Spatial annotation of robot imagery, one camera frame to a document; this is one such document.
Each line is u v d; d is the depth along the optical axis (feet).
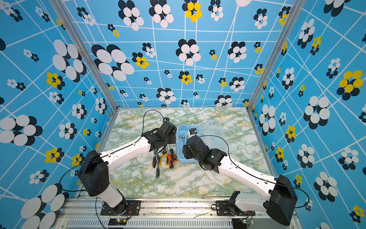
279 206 1.23
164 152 3.07
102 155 1.53
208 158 1.80
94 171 1.51
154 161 2.91
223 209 2.36
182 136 3.30
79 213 2.40
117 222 2.37
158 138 2.06
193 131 2.22
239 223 2.31
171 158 2.95
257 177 1.43
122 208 2.19
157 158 2.97
